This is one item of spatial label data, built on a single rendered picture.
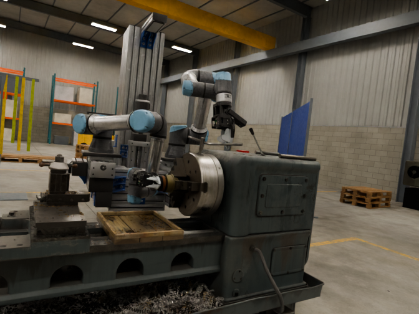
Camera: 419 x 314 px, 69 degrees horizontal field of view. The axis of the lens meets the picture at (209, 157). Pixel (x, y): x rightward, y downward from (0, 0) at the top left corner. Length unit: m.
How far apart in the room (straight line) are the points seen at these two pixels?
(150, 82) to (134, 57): 0.20
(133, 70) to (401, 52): 11.15
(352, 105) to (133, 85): 11.35
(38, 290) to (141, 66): 1.52
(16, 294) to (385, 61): 12.43
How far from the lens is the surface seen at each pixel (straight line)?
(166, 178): 1.47
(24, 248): 1.20
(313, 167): 1.77
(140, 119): 1.62
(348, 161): 12.78
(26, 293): 1.34
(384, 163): 12.11
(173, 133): 2.11
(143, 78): 2.27
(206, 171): 1.43
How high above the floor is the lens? 1.31
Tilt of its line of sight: 3 degrees down
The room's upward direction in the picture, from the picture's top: 6 degrees clockwise
